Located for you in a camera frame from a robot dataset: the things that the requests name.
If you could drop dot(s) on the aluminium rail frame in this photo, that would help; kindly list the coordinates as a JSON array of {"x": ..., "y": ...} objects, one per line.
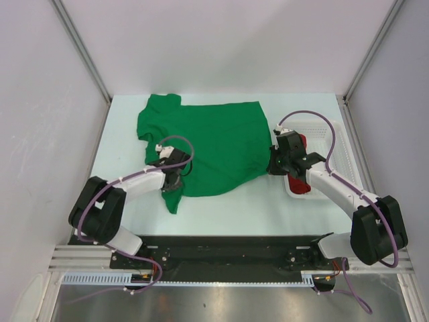
[{"x": 97, "y": 259}]

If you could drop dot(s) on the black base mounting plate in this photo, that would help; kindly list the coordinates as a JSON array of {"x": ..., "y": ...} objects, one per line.
[{"x": 238, "y": 258}]

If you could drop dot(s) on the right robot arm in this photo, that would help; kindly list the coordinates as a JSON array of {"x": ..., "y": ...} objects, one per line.
[{"x": 377, "y": 232}]

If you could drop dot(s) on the white perforated plastic basket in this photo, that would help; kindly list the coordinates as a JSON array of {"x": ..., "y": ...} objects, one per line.
[{"x": 319, "y": 139}]

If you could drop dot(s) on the aluminium corner post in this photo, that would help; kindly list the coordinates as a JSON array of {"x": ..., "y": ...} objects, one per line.
[
  {"x": 374, "y": 47},
  {"x": 80, "y": 47}
]

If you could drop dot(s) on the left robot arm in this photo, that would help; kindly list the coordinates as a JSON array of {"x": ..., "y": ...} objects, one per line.
[{"x": 97, "y": 213}]

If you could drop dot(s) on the left aluminium corner post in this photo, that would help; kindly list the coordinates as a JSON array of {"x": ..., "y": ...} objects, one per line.
[{"x": 80, "y": 47}]

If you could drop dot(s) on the right aluminium corner post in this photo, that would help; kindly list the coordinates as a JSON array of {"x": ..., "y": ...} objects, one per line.
[{"x": 374, "y": 47}]

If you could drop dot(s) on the green t shirt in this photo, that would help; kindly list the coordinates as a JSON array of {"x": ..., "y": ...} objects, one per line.
[{"x": 230, "y": 143}]

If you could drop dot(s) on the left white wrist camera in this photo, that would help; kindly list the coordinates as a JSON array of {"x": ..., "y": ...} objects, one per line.
[{"x": 164, "y": 151}]

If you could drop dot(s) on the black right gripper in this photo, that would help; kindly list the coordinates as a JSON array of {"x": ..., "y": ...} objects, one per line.
[{"x": 272, "y": 168}]

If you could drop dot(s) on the rolled red t shirt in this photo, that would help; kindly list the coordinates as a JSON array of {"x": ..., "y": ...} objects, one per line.
[{"x": 297, "y": 186}]

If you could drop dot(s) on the white slotted cable duct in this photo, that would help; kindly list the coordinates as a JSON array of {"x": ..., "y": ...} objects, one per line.
[{"x": 131, "y": 280}]

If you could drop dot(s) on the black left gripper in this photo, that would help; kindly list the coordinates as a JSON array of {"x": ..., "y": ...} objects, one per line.
[{"x": 175, "y": 187}]

